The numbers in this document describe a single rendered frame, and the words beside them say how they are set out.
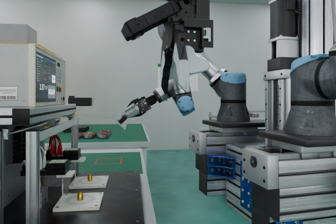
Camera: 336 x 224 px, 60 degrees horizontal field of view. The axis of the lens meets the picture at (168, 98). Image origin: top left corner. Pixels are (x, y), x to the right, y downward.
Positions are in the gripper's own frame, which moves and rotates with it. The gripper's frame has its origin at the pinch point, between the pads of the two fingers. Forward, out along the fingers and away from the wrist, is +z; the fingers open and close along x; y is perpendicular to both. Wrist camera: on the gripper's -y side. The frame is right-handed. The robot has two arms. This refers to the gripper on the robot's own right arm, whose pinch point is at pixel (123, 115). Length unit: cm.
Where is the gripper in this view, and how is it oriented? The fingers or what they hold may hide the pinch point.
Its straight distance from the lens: 150.4
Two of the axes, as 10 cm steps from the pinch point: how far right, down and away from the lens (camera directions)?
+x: 4.9, 8.7, 0.5
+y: 1.2, -0.1, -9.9
